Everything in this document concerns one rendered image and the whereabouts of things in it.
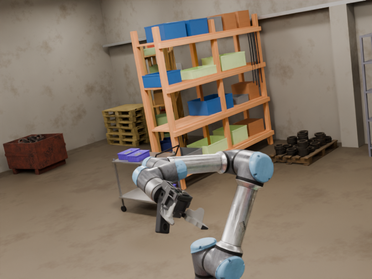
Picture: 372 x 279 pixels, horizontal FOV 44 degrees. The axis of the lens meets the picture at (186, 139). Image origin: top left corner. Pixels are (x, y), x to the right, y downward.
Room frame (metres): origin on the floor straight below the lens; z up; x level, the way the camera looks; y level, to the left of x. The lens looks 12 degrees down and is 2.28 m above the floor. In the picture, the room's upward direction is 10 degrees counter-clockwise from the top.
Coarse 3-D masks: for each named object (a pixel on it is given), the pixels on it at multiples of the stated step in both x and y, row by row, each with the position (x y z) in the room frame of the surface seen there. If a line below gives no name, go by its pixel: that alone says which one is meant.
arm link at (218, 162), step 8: (216, 152) 1.92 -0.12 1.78; (224, 152) 1.89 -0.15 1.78; (232, 152) 1.89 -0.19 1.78; (144, 160) 1.77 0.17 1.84; (152, 160) 1.73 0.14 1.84; (168, 160) 1.75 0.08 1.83; (176, 160) 1.77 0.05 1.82; (184, 160) 1.78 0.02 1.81; (192, 160) 1.80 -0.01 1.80; (200, 160) 1.82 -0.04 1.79; (208, 160) 1.83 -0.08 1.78; (216, 160) 1.85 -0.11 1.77; (224, 160) 1.86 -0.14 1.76; (192, 168) 1.79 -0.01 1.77; (200, 168) 1.81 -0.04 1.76; (208, 168) 1.83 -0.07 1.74; (216, 168) 1.85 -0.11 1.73; (224, 168) 1.86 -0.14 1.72
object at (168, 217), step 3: (174, 204) 1.34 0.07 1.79; (171, 207) 1.37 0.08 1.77; (168, 210) 1.38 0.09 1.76; (171, 210) 1.34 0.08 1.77; (168, 213) 1.36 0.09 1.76; (171, 213) 1.33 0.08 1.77; (165, 216) 1.35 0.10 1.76; (168, 216) 1.33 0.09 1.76; (171, 216) 1.35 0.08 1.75; (165, 219) 1.34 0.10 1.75; (168, 219) 1.32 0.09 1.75; (171, 219) 1.32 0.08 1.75; (168, 222) 1.32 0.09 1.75; (171, 222) 1.31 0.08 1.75
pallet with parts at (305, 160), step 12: (300, 132) 7.74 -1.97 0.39; (276, 144) 7.61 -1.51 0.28; (288, 144) 7.71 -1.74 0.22; (300, 144) 7.18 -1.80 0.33; (312, 144) 7.47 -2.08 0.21; (324, 144) 7.60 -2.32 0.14; (336, 144) 7.75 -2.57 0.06; (276, 156) 7.50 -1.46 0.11; (288, 156) 7.31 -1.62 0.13; (300, 156) 7.19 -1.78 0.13; (312, 156) 7.14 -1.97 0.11
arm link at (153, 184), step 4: (152, 180) 1.52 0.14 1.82; (156, 180) 1.52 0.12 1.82; (160, 180) 1.52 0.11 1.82; (148, 184) 1.52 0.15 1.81; (152, 184) 1.51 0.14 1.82; (156, 184) 1.50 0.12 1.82; (160, 184) 1.50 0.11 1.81; (148, 188) 1.51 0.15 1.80; (152, 188) 1.49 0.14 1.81; (148, 192) 1.50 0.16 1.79; (152, 192) 1.49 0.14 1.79; (148, 196) 1.51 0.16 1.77
